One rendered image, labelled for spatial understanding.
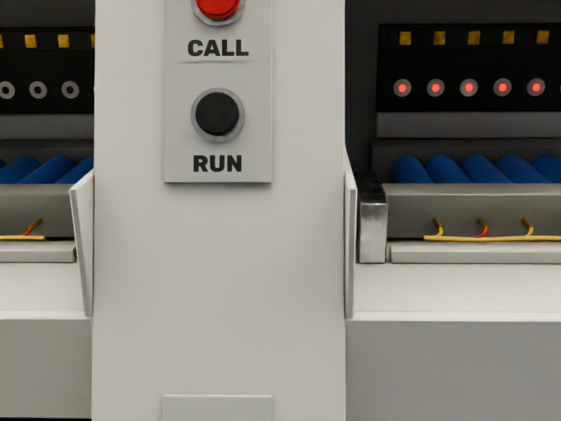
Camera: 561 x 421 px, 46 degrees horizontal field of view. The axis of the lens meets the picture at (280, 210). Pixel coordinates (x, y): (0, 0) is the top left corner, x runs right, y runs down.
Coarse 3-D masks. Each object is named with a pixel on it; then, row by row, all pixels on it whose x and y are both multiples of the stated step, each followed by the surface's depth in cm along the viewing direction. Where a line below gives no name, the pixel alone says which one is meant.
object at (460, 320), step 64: (384, 64) 40; (448, 64) 40; (512, 64) 40; (384, 128) 41; (448, 128) 41; (512, 128) 41; (384, 192) 31; (448, 192) 31; (512, 192) 30; (384, 256) 29; (448, 256) 29; (512, 256) 29; (384, 320) 24; (448, 320) 24; (512, 320) 24; (384, 384) 25; (448, 384) 25; (512, 384) 25
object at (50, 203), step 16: (0, 192) 31; (16, 192) 31; (32, 192) 31; (48, 192) 31; (64, 192) 31; (0, 208) 31; (16, 208) 31; (32, 208) 31; (48, 208) 31; (64, 208) 31; (0, 224) 32; (16, 224) 32; (32, 224) 30; (48, 224) 31; (64, 224) 31; (0, 240) 30; (32, 240) 30
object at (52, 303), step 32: (0, 128) 42; (32, 128) 42; (64, 128) 42; (0, 288) 27; (32, 288) 27; (64, 288) 27; (0, 320) 25; (32, 320) 25; (64, 320) 24; (0, 352) 25; (32, 352) 25; (64, 352) 25; (0, 384) 26; (32, 384) 25; (64, 384) 25; (0, 416) 26; (32, 416) 26; (64, 416) 26
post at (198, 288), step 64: (128, 0) 25; (320, 0) 25; (128, 64) 25; (320, 64) 24; (128, 128) 25; (320, 128) 24; (128, 192) 25; (192, 192) 24; (256, 192) 24; (320, 192) 24; (128, 256) 24; (192, 256) 24; (256, 256) 24; (320, 256) 24; (128, 320) 24; (192, 320) 24; (256, 320) 24; (320, 320) 24; (128, 384) 24; (192, 384) 24; (256, 384) 24; (320, 384) 24
